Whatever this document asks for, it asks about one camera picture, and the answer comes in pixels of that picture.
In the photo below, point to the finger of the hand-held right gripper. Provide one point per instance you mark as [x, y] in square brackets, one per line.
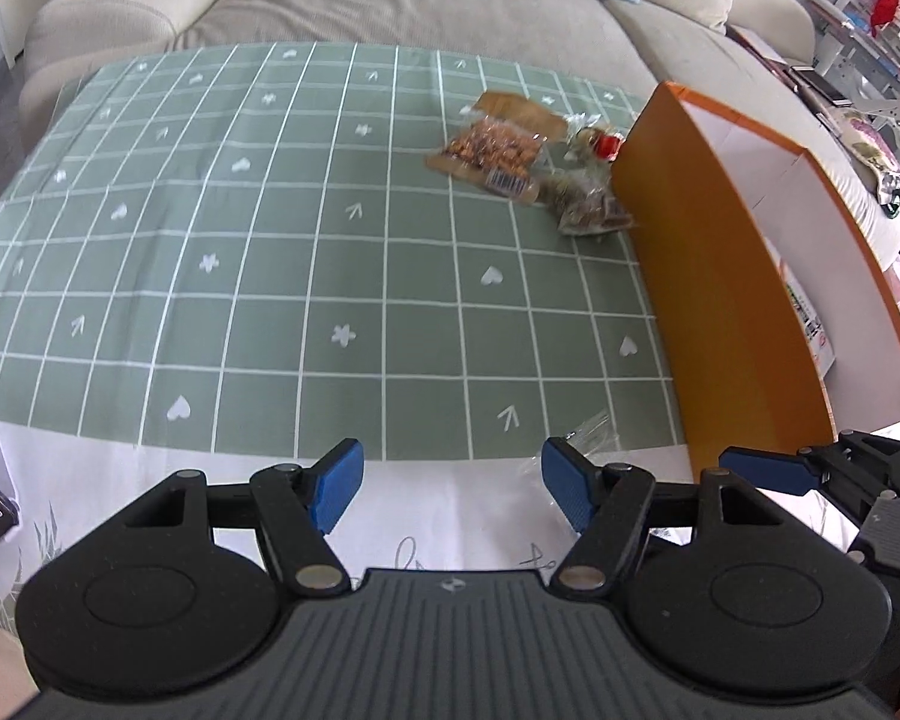
[765, 466]

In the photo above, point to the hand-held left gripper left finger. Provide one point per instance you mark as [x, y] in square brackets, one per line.
[336, 484]

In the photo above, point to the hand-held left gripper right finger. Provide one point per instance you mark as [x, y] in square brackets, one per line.
[570, 484]

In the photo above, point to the orange cardboard box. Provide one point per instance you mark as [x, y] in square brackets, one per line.
[675, 240]

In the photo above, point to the clear packet of nuts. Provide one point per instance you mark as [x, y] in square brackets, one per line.
[585, 202]

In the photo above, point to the brown peanut packet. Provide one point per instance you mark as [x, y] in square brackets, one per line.
[487, 150]

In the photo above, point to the clear plastic wrapper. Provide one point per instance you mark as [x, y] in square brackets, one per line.
[589, 431]

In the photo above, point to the green checked tablecloth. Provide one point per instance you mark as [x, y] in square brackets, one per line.
[270, 277]

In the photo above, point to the floral cushion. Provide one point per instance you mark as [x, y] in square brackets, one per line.
[877, 165]

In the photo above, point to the tablet with dark screen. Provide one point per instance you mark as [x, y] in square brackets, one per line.
[821, 84]

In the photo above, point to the white desk with shelves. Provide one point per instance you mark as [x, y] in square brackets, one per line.
[877, 67]

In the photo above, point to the brown book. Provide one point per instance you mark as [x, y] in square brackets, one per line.
[757, 43]

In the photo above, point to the beige sofa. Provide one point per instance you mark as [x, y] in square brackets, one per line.
[382, 7]

